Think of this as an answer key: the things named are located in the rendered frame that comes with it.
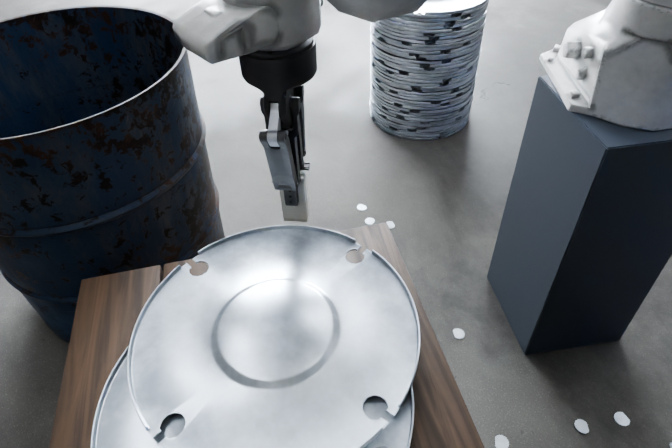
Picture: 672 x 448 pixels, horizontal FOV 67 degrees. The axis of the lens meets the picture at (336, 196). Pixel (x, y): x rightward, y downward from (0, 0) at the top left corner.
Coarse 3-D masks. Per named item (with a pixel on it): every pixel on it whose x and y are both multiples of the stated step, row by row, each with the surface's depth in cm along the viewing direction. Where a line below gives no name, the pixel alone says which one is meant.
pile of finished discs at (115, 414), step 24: (120, 360) 50; (120, 384) 48; (96, 408) 46; (120, 408) 46; (384, 408) 46; (408, 408) 45; (96, 432) 45; (120, 432) 45; (144, 432) 45; (168, 432) 45; (384, 432) 44; (408, 432) 44
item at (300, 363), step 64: (256, 256) 59; (320, 256) 58; (192, 320) 52; (256, 320) 51; (320, 320) 51; (384, 320) 52; (128, 384) 47; (192, 384) 47; (256, 384) 47; (320, 384) 47; (384, 384) 46
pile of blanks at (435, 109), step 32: (384, 32) 123; (416, 32) 118; (448, 32) 119; (480, 32) 124; (384, 64) 130; (416, 64) 123; (448, 64) 123; (384, 96) 135; (416, 96) 129; (448, 96) 130; (384, 128) 142; (416, 128) 136; (448, 128) 138
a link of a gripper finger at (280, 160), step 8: (264, 136) 48; (280, 136) 48; (264, 144) 49; (280, 144) 49; (288, 144) 50; (272, 152) 50; (280, 152) 50; (288, 152) 50; (272, 160) 51; (280, 160) 51; (288, 160) 51; (272, 168) 52; (280, 168) 52; (288, 168) 52; (272, 176) 54; (280, 176) 54; (288, 176) 53; (296, 176) 55; (280, 184) 55; (288, 184) 55; (296, 184) 55
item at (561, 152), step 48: (528, 144) 77; (576, 144) 65; (624, 144) 59; (528, 192) 79; (576, 192) 66; (624, 192) 64; (528, 240) 81; (576, 240) 69; (624, 240) 71; (528, 288) 84; (576, 288) 77; (624, 288) 79; (528, 336) 86; (576, 336) 87
